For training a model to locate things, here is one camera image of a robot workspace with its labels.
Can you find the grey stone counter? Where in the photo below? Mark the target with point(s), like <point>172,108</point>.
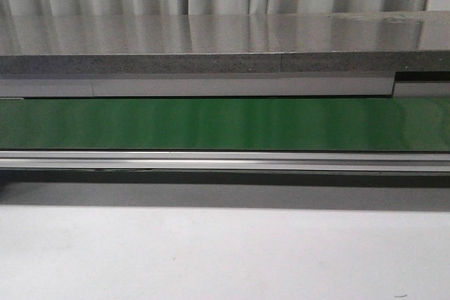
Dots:
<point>322,54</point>

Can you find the aluminium conveyor side rail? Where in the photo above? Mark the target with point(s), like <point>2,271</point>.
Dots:
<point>398,162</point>

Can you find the green conveyor belt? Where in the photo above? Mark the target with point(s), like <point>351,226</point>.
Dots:
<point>303,124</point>

